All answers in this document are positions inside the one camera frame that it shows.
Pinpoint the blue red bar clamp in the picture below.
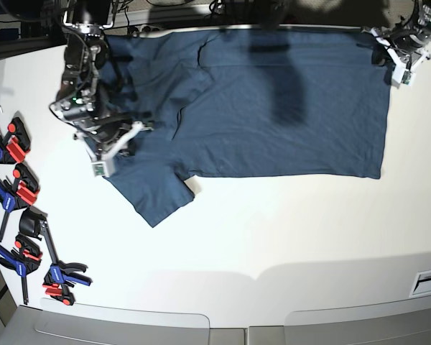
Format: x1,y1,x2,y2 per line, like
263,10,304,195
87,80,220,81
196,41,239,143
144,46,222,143
0,116,31,165
0,233,42,305
0,163,40,242
40,221,92,305

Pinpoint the dark blue T-shirt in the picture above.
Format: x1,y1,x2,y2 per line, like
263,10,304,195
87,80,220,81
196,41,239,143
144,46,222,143
109,29,391,226

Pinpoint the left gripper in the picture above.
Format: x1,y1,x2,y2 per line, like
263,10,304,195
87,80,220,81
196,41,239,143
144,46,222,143
371,27,431,67

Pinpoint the black tape roll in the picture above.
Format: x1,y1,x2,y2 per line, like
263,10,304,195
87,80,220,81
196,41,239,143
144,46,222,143
19,208,47,238

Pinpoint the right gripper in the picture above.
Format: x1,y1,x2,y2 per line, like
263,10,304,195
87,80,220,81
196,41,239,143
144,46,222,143
49,96,153,133

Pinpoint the white power strip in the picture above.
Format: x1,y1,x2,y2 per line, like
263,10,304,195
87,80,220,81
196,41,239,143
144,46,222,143
136,24,164,33

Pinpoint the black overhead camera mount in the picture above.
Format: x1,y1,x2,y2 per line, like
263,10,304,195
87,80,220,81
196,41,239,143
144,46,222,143
258,0,290,29

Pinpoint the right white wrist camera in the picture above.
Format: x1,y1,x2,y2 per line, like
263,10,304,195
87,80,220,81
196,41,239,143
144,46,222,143
75,121,149,178

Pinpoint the top blue red bar clamp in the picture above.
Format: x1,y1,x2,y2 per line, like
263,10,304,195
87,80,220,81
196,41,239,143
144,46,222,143
0,116,31,165

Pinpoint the bottom blue red bar clamp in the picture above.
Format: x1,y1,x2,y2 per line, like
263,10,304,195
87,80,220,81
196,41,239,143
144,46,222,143
40,221,92,305

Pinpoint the white label sticker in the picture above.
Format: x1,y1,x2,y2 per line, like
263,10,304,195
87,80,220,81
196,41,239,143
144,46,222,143
409,270,431,298

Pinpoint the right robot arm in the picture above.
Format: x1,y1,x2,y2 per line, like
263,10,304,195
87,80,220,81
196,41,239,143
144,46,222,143
49,1,146,158

